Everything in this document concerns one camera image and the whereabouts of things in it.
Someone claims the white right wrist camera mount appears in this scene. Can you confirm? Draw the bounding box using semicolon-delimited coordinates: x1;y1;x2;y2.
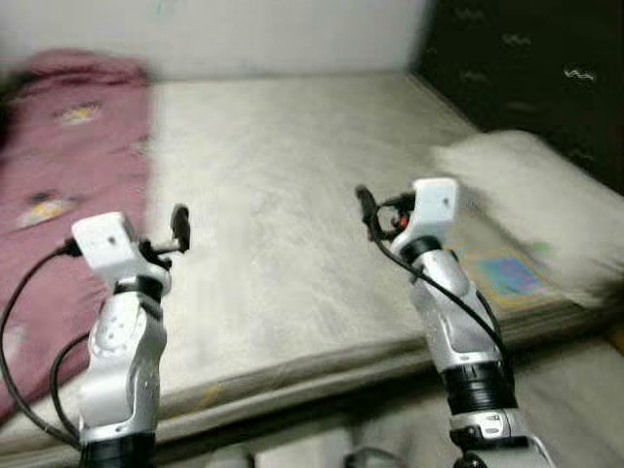
409;176;459;243

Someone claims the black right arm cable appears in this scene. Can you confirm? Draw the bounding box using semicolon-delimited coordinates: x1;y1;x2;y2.
366;219;508;367

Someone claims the black tufted headboard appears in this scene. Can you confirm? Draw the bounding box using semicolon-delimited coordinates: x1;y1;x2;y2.
414;0;624;191

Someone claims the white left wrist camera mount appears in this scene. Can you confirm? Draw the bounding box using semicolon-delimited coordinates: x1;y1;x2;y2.
70;212;147;284

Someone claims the grey robot right leg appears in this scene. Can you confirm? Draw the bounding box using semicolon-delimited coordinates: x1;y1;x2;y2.
341;447;401;468

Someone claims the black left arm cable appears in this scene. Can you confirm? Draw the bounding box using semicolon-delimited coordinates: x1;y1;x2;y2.
0;244;84;449

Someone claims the yellow blue picture book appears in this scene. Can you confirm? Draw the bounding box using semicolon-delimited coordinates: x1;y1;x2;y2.
463;249;557;311

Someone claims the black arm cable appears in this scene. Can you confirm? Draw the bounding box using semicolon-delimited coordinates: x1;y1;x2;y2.
0;244;84;449
366;219;508;367

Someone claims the white quilted mattress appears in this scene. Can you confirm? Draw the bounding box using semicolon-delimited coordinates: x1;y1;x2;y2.
0;70;624;454

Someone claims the grey robot left leg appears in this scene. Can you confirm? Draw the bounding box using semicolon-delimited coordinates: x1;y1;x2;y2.
205;447;254;468

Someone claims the purple cartoon print quilt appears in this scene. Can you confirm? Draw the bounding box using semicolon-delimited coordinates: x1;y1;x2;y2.
0;49;152;425

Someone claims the white printed pillow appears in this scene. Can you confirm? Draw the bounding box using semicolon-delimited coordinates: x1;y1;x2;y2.
432;130;624;308

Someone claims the grey robot leg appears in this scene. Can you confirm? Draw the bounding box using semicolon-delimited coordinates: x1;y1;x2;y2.
205;447;254;468
341;447;401;468

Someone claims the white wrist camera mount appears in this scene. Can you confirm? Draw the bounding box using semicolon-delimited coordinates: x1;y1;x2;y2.
409;176;459;243
70;212;147;284

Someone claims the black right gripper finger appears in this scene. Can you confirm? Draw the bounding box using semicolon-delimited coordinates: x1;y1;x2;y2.
356;185;379;240

